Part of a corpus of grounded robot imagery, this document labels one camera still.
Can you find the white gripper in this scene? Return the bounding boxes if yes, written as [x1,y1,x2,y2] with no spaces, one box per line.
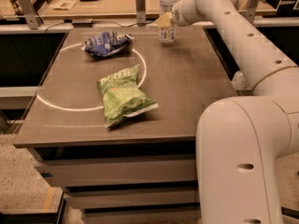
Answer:
[156,0,206,28]

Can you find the clear blue plastic water bottle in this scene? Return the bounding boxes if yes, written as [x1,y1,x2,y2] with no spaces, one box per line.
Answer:
[159,0,177,44]

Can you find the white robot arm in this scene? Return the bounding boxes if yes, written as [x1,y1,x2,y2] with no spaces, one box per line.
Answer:
[172,0,299,224]

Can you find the blue chip bag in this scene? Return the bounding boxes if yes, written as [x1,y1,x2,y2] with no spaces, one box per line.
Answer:
[81,31,134,58]

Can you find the green kettle chip bag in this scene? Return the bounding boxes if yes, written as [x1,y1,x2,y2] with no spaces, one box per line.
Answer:
[97,65,159,128]

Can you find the left hand sanitizer bottle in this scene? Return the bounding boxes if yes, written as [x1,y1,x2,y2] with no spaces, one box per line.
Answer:
[232,71,250,91]

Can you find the small booklet on desk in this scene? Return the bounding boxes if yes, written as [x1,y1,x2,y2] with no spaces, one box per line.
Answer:
[50,0,77,10]

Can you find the grey drawer cabinet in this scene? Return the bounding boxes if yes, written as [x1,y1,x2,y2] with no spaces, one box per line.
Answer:
[15,26,234,224]

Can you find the middle metal bracket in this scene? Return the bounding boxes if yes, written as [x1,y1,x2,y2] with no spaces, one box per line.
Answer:
[135,0,146,25]

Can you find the black cable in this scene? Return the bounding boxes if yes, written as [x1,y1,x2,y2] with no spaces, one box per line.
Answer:
[44,20,155,35]

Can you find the left metal bracket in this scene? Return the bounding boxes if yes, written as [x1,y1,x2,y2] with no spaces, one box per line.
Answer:
[17,0,42,30]

